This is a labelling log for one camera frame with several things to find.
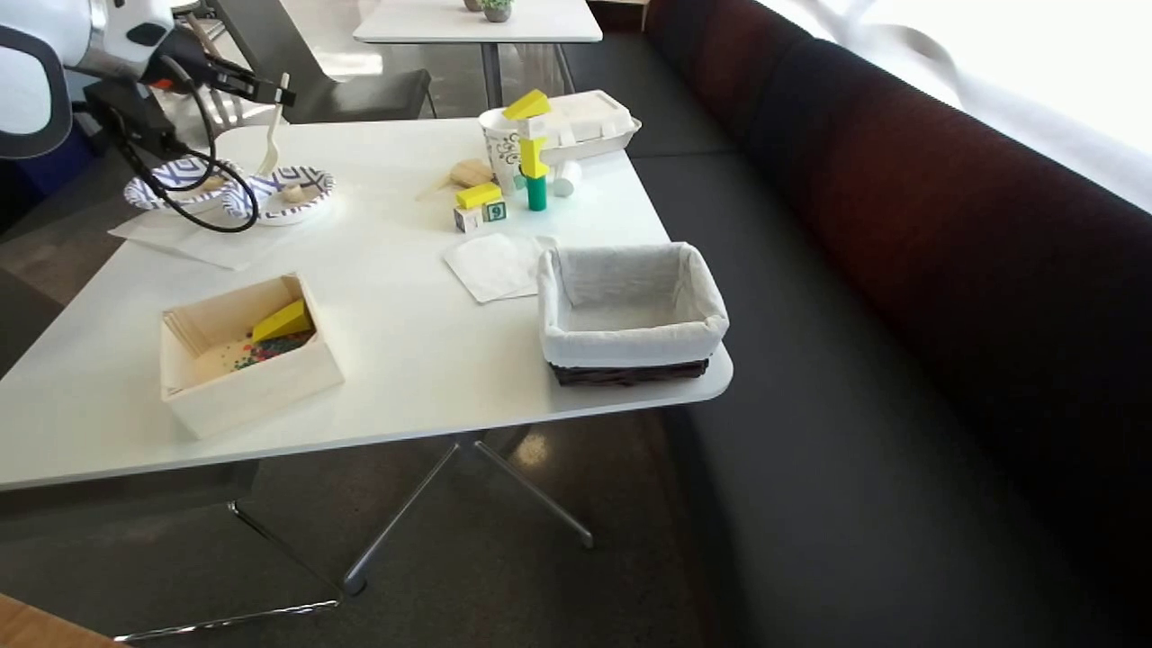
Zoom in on dark grey chair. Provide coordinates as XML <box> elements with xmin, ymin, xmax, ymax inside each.
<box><xmin>212</xmin><ymin>0</ymin><xmax>436</xmax><ymax>122</ymax></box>

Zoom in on yellow toy block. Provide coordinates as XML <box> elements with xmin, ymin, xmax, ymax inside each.
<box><xmin>452</xmin><ymin>175</ymin><xmax>508</xmax><ymax>215</ymax></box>
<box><xmin>243</xmin><ymin>296</ymin><xmax>317</xmax><ymax>346</ymax></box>
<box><xmin>515</xmin><ymin>134</ymin><xmax>551</xmax><ymax>181</ymax></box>
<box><xmin>501</xmin><ymin>85</ymin><xmax>556</xmax><ymax>127</ymax></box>

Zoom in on small white round object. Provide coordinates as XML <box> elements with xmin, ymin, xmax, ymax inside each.
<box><xmin>547</xmin><ymin>158</ymin><xmax>584</xmax><ymax>203</ymax></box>

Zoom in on dark brown upholstered bench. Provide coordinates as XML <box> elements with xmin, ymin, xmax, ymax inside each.
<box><xmin>643</xmin><ymin>0</ymin><xmax>1152</xmax><ymax>648</ymax></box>

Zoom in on white box stand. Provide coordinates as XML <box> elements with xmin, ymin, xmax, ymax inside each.
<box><xmin>280</xmin><ymin>0</ymin><xmax>389</xmax><ymax>85</ymax></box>

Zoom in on metal table legs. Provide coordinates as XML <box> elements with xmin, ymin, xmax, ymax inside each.
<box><xmin>110</xmin><ymin>431</ymin><xmax>599</xmax><ymax>646</ymax></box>

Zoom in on beige disposable fork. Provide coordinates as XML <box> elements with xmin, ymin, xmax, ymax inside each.
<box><xmin>255</xmin><ymin>67</ymin><xmax>296</xmax><ymax>181</ymax></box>

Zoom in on blue toy block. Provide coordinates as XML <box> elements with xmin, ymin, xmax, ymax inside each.
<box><xmin>253</xmin><ymin>326</ymin><xmax>320</xmax><ymax>360</ymax></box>

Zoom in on cream wooden toy box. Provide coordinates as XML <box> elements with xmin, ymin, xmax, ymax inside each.
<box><xmin>153</xmin><ymin>269</ymin><xmax>347</xmax><ymax>443</ymax></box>

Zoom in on tan round bread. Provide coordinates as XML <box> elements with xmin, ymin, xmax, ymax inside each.
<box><xmin>442</xmin><ymin>154</ymin><xmax>495</xmax><ymax>192</ymax></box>

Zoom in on small folded white napkin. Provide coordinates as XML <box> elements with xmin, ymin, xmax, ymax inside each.
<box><xmin>440</xmin><ymin>230</ymin><xmax>556</xmax><ymax>311</ymax></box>

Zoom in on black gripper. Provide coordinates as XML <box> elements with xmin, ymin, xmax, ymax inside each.
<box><xmin>79</xmin><ymin>29</ymin><xmax>267</xmax><ymax>154</ymax></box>

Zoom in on dark basket with white liner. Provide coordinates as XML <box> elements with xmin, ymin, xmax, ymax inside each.
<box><xmin>535</xmin><ymin>236</ymin><xmax>734</xmax><ymax>388</ymax></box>

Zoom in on white styrofoam food container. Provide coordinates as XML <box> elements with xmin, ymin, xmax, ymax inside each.
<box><xmin>524</xmin><ymin>85</ymin><xmax>643</xmax><ymax>158</ymax></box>

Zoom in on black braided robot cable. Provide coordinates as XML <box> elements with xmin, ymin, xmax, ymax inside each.
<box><xmin>110</xmin><ymin>106</ymin><xmax>262</xmax><ymax>236</ymax></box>

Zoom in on white side table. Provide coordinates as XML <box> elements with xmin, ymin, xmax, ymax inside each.
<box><xmin>351</xmin><ymin>0</ymin><xmax>604</xmax><ymax>113</ymax></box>

